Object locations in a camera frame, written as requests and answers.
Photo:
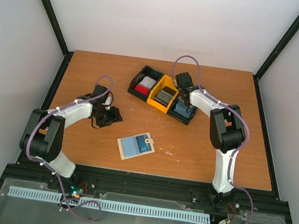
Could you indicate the beige card holder wallet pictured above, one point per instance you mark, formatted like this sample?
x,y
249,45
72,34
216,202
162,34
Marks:
x,y
150,140

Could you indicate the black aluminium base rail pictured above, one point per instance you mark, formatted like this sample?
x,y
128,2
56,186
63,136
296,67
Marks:
x,y
195,195

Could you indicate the light blue cable duct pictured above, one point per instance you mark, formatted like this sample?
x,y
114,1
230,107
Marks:
x,y
112,206

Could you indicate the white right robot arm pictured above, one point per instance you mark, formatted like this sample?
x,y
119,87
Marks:
x,y
227,131

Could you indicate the black left frame post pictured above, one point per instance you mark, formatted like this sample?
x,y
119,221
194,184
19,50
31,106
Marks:
x,y
49,10

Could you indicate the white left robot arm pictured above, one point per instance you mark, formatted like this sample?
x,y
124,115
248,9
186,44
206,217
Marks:
x,y
42,139

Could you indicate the black card bin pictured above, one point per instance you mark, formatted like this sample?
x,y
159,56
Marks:
x,y
176,116
146,71

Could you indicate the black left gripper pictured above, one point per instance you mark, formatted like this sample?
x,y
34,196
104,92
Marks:
x,y
114,117

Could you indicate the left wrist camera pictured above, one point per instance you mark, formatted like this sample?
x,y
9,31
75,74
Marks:
x,y
108,102

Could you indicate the black right frame post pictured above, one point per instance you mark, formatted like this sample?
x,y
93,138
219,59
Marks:
x,y
280,46

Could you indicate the red and white card stack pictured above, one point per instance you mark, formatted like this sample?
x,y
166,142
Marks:
x,y
145,85

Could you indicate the yellow middle card bin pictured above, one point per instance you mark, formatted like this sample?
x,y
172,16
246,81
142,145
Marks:
x,y
165,81

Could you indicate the blue card stack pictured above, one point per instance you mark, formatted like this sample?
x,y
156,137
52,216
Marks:
x,y
184,111

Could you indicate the blue credit card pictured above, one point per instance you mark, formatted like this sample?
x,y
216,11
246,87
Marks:
x,y
129,147
142,143

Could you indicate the black frame post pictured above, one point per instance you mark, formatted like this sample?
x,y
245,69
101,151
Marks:
x,y
280,46
49,10

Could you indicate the grey card stack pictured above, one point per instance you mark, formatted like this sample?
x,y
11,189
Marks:
x,y
164,96

